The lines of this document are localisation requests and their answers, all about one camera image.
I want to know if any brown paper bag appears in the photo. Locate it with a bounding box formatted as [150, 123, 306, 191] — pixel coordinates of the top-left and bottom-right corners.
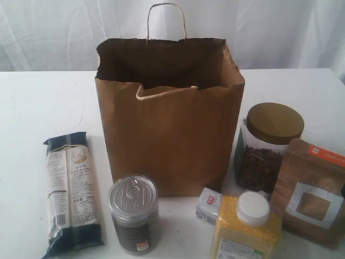
[94, 2, 246, 198]

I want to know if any clear jar with gold lid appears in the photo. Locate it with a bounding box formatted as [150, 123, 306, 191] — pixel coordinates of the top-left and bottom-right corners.
[233, 103, 305, 194]

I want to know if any yellow millet bottle white cap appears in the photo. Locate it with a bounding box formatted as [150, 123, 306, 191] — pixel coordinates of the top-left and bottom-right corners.
[211, 191, 282, 258]

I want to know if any clear jar with metal lid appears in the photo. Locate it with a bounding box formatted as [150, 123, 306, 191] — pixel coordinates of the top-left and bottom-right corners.
[108, 175, 160, 256]

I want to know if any small white blue milk carton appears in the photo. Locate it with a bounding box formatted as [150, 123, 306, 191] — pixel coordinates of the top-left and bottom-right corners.
[195, 187, 223, 225]

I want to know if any dark blue noodle packet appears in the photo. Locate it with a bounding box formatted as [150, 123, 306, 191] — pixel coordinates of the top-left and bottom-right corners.
[44, 132, 104, 258]

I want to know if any brown kraft pouch with window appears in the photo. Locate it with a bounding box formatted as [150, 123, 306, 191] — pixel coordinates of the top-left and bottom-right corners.
[270, 139, 344, 249]

